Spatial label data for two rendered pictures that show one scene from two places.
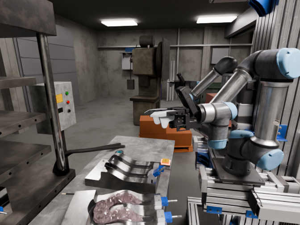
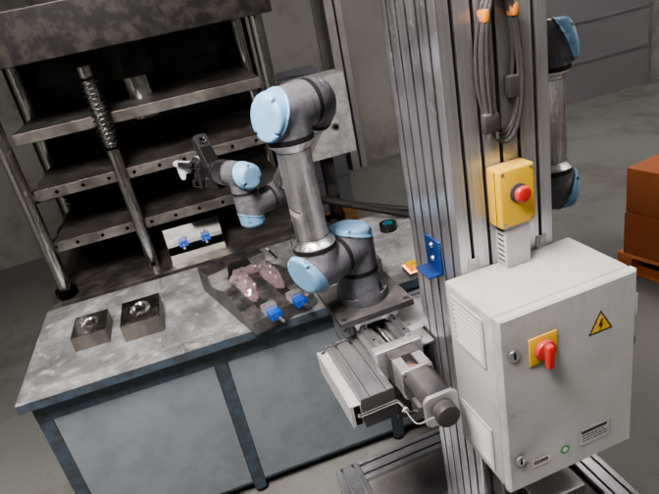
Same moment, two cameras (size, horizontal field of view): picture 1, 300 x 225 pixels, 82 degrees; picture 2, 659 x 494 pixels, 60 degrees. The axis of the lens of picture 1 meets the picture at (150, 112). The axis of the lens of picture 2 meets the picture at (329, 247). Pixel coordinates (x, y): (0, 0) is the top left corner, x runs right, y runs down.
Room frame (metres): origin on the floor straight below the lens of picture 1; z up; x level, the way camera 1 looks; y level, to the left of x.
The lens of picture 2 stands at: (0.24, -1.82, 1.88)
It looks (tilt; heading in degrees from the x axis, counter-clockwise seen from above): 25 degrees down; 67
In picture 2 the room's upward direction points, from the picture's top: 12 degrees counter-clockwise
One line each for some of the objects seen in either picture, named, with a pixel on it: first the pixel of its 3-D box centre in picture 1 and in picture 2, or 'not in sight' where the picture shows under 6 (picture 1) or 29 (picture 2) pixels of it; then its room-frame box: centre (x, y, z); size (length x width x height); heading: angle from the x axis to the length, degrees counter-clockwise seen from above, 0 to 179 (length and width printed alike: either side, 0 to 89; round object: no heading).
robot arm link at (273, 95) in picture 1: (269, 112); (303, 193); (0.75, -0.54, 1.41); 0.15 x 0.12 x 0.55; 17
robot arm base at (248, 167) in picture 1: (236, 160); (360, 279); (0.88, -0.50, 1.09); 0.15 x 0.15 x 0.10
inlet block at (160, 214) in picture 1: (169, 217); (276, 315); (0.72, -0.10, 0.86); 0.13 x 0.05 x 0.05; 96
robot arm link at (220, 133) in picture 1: (214, 133); (253, 205); (0.69, -0.28, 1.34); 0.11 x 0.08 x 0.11; 17
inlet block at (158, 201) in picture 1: (165, 201); (301, 302); (0.83, -0.09, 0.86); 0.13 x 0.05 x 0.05; 96
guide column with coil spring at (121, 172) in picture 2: not in sight; (133, 209); (0.47, 0.87, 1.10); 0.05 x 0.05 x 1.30
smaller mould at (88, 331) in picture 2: not in sight; (92, 329); (0.12, 0.40, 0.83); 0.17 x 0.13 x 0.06; 78
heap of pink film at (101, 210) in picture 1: (118, 206); (253, 275); (0.75, 0.17, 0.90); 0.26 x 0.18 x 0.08; 96
